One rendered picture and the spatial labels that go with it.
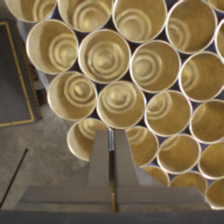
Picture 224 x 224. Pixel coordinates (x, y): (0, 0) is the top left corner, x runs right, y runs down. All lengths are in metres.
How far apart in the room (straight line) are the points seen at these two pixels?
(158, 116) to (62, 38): 0.22
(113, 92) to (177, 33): 0.15
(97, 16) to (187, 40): 0.16
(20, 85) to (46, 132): 0.57
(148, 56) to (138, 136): 0.15
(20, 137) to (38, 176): 0.45
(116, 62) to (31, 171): 1.71
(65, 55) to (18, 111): 1.01
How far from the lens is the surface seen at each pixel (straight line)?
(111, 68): 0.30
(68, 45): 0.31
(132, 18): 0.31
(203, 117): 0.36
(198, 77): 0.34
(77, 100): 0.31
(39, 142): 1.71
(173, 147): 0.36
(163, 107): 0.32
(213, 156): 0.37
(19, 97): 1.26
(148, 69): 0.31
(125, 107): 0.31
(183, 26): 0.33
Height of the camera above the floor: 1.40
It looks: 74 degrees down
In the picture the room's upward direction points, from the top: 175 degrees clockwise
